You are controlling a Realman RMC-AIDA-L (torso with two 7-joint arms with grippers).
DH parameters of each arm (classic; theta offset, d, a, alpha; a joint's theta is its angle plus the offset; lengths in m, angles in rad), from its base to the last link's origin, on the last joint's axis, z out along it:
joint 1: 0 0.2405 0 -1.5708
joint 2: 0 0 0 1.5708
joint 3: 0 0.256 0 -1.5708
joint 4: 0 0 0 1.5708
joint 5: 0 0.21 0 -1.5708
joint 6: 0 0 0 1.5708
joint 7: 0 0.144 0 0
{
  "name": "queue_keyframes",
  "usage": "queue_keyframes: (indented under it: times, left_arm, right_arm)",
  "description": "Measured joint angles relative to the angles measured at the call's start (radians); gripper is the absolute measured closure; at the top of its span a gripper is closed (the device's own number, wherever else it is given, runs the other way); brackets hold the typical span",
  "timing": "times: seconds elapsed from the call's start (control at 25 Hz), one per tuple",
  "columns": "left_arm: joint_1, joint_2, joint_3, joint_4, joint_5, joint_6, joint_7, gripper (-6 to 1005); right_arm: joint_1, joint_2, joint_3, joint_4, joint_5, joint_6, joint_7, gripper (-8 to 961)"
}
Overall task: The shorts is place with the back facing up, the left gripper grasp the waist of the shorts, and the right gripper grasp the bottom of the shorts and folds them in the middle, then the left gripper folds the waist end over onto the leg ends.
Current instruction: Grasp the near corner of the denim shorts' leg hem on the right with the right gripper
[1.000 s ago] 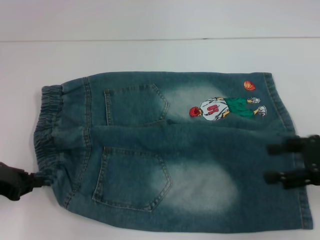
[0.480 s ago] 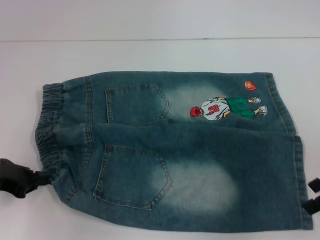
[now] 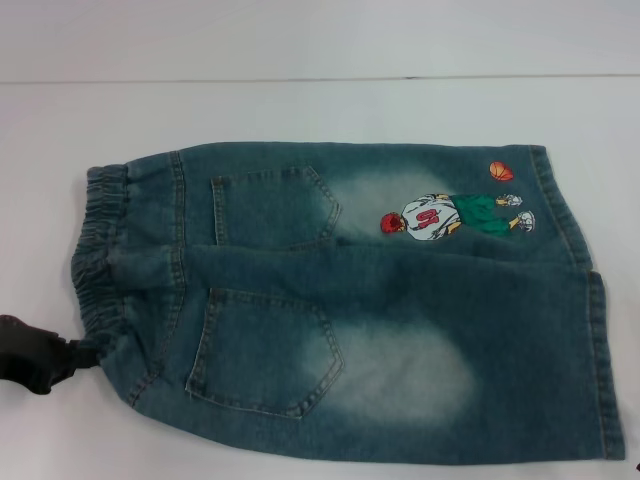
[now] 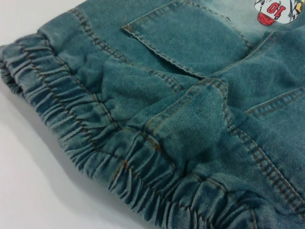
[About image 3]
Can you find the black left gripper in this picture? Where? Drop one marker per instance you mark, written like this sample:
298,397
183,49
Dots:
32,355

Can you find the blue denim shorts with embroidery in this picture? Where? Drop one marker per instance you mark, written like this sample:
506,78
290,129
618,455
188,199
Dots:
380,310

